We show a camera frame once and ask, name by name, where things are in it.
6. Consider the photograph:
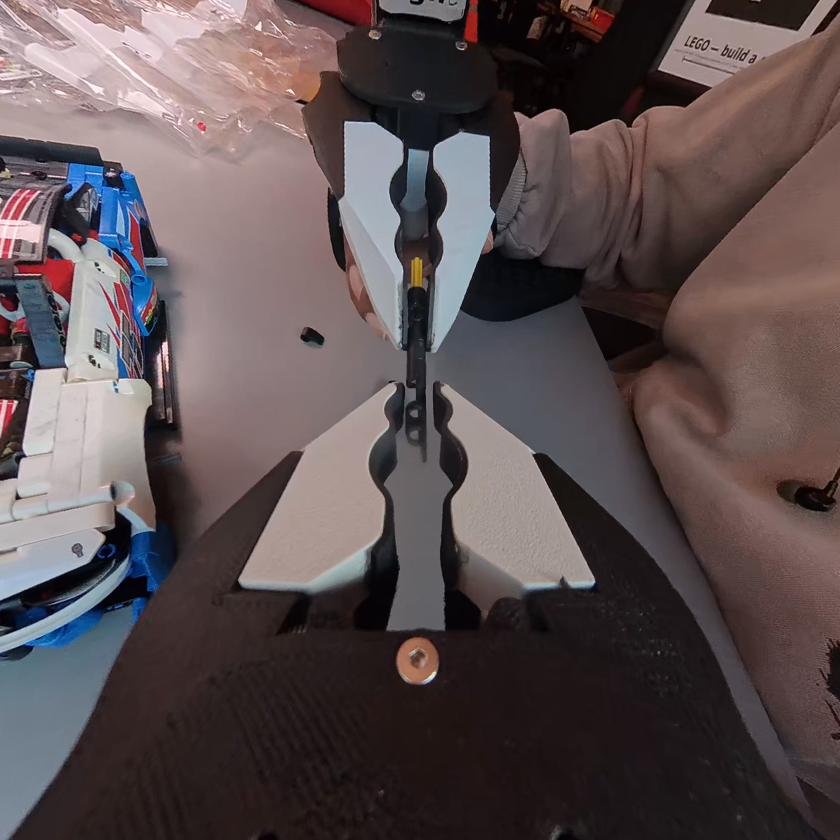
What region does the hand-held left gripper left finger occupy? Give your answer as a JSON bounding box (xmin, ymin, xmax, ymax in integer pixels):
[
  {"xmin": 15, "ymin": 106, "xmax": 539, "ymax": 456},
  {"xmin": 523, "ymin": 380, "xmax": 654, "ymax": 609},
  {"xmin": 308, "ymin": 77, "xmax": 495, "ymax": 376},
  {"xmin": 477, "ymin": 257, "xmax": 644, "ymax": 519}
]
[{"xmin": 238, "ymin": 381, "xmax": 403, "ymax": 595}]

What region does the black brick panel yellow axle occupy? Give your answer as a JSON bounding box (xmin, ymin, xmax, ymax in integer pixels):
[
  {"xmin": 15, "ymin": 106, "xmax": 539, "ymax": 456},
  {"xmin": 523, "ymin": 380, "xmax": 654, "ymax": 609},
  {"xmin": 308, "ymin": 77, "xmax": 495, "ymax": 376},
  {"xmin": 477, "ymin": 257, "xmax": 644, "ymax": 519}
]
[{"xmin": 403, "ymin": 257, "xmax": 435, "ymax": 463}]

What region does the person's right forearm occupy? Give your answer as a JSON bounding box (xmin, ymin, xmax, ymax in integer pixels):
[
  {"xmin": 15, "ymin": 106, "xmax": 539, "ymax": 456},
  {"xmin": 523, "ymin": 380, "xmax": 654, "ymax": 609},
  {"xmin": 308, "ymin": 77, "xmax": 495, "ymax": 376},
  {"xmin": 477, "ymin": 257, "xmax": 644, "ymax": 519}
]
[{"xmin": 495, "ymin": 26, "xmax": 840, "ymax": 290}]

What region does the clear plastic bag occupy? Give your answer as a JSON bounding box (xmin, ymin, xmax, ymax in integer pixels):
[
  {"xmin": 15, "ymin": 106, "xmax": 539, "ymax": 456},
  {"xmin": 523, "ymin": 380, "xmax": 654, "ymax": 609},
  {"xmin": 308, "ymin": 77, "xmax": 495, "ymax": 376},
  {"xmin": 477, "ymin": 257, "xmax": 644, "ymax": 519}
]
[{"xmin": 0, "ymin": 0, "xmax": 342, "ymax": 161}]

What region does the person's torso beige sweatshirt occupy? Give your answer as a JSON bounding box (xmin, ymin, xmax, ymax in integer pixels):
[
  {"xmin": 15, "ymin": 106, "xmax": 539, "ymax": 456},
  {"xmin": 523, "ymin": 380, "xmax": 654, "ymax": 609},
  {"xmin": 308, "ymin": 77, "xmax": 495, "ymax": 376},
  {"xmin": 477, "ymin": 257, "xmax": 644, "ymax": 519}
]
[{"xmin": 617, "ymin": 118, "xmax": 840, "ymax": 840}]

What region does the black earbud with cable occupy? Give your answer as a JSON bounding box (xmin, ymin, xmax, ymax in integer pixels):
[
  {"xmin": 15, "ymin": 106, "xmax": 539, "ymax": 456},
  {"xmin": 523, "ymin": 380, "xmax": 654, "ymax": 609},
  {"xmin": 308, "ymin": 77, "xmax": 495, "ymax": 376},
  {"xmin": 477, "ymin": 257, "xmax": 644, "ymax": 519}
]
[{"xmin": 776, "ymin": 467, "xmax": 840, "ymax": 513}]

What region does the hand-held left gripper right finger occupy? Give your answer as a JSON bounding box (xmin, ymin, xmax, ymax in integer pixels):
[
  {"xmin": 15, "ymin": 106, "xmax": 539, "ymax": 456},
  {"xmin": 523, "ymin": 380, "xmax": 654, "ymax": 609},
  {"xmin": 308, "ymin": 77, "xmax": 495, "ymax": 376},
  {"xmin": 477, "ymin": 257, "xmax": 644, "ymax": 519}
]
[{"xmin": 433, "ymin": 381, "xmax": 597, "ymax": 595}]

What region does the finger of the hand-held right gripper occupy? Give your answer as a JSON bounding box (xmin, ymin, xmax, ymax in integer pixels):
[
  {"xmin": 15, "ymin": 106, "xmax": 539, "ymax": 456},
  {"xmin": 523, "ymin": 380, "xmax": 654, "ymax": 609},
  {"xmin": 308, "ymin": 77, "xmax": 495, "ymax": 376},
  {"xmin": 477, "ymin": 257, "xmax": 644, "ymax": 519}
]
[
  {"xmin": 423, "ymin": 131, "xmax": 497, "ymax": 355},
  {"xmin": 338, "ymin": 120, "xmax": 413, "ymax": 353}
]

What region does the white sign black print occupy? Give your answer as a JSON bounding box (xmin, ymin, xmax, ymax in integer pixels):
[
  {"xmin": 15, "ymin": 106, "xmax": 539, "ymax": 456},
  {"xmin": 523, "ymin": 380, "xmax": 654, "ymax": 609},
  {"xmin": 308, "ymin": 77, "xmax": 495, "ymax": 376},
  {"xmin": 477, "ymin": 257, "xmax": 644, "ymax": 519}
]
[{"xmin": 656, "ymin": 0, "xmax": 837, "ymax": 89}]

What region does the toy brick race car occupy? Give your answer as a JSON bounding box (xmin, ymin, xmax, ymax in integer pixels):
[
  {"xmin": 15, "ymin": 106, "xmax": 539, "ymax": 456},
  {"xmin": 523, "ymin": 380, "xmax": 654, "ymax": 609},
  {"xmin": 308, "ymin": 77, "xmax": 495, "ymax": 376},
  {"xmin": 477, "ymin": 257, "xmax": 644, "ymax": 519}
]
[{"xmin": 0, "ymin": 136, "xmax": 181, "ymax": 660}]

